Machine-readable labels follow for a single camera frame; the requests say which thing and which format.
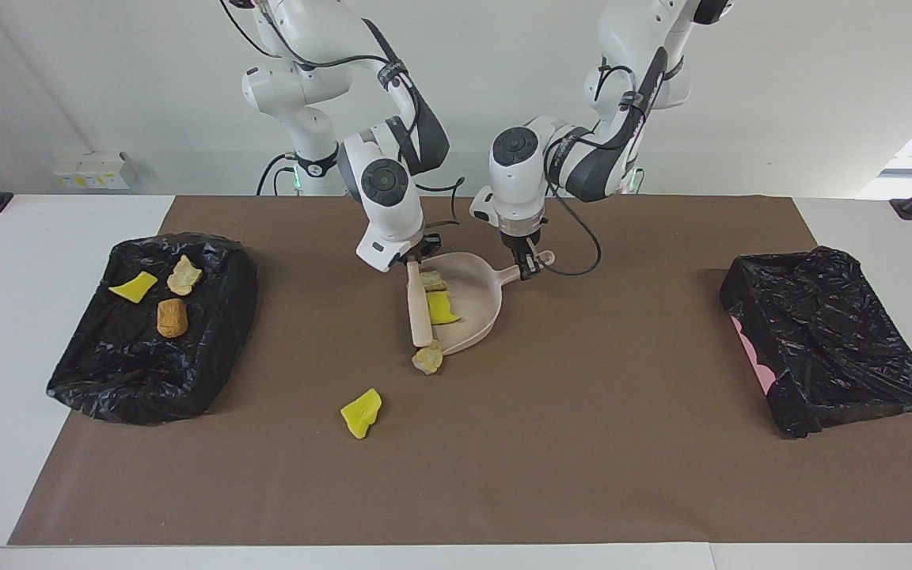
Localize green yellow sponge wedge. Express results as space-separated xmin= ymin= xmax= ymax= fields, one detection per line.
xmin=108 ymin=271 xmax=159 ymax=305

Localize black trash bag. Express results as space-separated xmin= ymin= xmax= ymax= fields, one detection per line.
xmin=46 ymin=233 xmax=259 ymax=426
xmin=719 ymin=245 xmax=912 ymax=439

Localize beige plastic dustpan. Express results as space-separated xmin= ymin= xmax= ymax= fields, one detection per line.
xmin=416 ymin=250 xmax=557 ymax=356

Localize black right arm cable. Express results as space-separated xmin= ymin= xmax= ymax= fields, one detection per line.
xmin=218 ymin=0 xmax=466 ymax=230

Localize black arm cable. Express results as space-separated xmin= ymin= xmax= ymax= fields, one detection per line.
xmin=218 ymin=0 xmax=466 ymax=230
xmin=539 ymin=63 xmax=603 ymax=278

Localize plain yellow sponge chunk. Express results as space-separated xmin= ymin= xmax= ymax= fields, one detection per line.
xmin=340 ymin=387 xmax=383 ymax=440

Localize curved yellow green sponge piece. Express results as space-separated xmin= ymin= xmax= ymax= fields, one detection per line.
xmin=426 ymin=290 xmax=462 ymax=325

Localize white wall outlet boxes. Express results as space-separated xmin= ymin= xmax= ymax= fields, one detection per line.
xmin=52 ymin=150 xmax=140 ymax=191

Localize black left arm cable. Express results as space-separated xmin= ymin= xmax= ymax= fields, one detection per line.
xmin=539 ymin=63 xmax=603 ymax=278

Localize orange beige sponge chunk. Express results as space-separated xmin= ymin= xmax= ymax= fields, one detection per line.
xmin=167 ymin=254 xmax=204 ymax=297

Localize beige brush with black bristles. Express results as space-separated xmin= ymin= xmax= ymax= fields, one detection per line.
xmin=406 ymin=260 xmax=435 ymax=349

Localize black right base cable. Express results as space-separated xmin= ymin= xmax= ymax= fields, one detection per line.
xmin=256 ymin=153 xmax=300 ymax=196

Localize brown paper table mat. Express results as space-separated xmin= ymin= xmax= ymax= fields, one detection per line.
xmin=7 ymin=195 xmax=912 ymax=546

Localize brown yellow sponge chunk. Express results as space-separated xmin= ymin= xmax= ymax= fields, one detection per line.
xmin=156 ymin=298 xmax=189 ymax=340

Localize rounded pale beige sponge chunk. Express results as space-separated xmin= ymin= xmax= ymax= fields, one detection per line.
xmin=412 ymin=340 xmax=445 ymax=376

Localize pink plastic bin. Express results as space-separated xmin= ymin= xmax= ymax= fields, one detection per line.
xmin=729 ymin=315 xmax=775 ymax=397

